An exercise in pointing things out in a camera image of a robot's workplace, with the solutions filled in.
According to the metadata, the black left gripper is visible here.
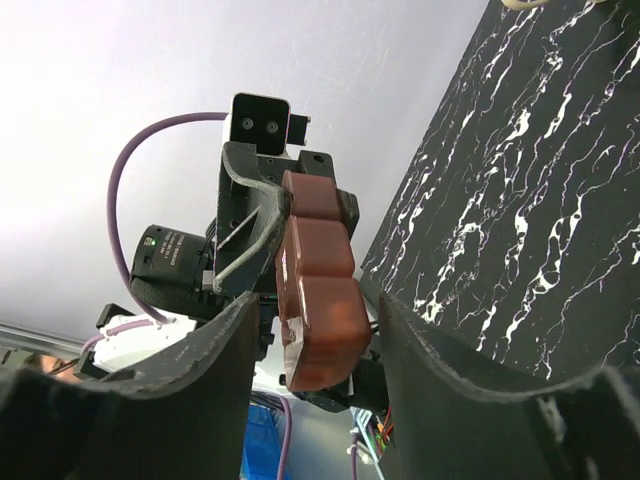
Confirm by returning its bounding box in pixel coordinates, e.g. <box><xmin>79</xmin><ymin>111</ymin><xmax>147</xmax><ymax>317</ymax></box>
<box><xmin>212</xmin><ymin>142</ymin><xmax>362</xmax><ymax>301</ymax></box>

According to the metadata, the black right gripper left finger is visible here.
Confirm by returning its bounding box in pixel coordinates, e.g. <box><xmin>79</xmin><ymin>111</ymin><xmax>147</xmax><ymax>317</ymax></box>
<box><xmin>1</xmin><ymin>292</ymin><xmax>259</xmax><ymax>479</ymax></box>

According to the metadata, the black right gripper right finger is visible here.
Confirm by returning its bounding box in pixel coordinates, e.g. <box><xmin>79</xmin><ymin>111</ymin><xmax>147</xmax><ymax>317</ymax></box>
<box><xmin>379</xmin><ymin>295</ymin><xmax>639</xmax><ymax>479</ymax></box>

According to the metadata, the brown pill organizer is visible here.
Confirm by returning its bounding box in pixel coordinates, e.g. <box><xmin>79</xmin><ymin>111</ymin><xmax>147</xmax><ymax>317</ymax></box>
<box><xmin>275</xmin><ymin>171</ymin><xmax>372</xmax><ymax>392</ymax></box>

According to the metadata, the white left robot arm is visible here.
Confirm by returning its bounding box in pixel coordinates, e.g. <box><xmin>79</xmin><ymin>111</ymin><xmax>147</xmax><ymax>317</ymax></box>
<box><xmin>127</xmin><ymin>142</ymin><xmax>372</xmax><ymax>392</ymax></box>

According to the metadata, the blue storage bin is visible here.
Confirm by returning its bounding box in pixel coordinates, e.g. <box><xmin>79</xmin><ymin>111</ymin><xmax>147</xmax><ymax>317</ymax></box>
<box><xmin>240</xmin><ymin>404</ymin><xmax>281</xmax><ymax>480</ymax></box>

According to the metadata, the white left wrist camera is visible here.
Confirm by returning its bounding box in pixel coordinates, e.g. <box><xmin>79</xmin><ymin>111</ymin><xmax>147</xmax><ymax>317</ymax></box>
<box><xmin>223</xmin><ymin>92</ymin><xmax>311</xmax><ymax>157</ymax></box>

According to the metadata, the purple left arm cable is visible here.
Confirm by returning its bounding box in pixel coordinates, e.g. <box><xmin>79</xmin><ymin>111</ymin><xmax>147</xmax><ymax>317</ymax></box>
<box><xmin>82</xmin><ymin>111</ymin><xmax>294</xmax><ymax>480</ymax></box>

